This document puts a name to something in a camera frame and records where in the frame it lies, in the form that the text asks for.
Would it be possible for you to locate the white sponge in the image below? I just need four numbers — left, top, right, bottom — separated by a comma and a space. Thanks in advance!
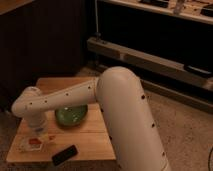
19, 137, 43, 152

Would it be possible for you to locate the wooden shelf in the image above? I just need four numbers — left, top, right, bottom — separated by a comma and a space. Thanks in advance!
100, 0, 213, 25

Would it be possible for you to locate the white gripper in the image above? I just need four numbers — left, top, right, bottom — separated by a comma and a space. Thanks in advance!
29, 120, 56, 146

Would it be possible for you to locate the orange pepper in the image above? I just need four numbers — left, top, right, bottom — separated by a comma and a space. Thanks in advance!
28, 138, 42, 145

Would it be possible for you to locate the black smartphone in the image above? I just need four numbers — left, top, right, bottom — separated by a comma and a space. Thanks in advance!
52, 145, 78, 166

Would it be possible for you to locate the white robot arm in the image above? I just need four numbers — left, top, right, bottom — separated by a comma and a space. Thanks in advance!
12, 66, 171, 171

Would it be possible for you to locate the wooden folding table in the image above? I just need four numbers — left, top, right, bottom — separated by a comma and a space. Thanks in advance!
7, 77, 115, 163

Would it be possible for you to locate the black flat device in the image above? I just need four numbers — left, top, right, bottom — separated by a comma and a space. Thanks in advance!
183, 65, 213, 78

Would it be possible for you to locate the green bowl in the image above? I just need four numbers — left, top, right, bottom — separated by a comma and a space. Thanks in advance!
55, 105, 88, 126

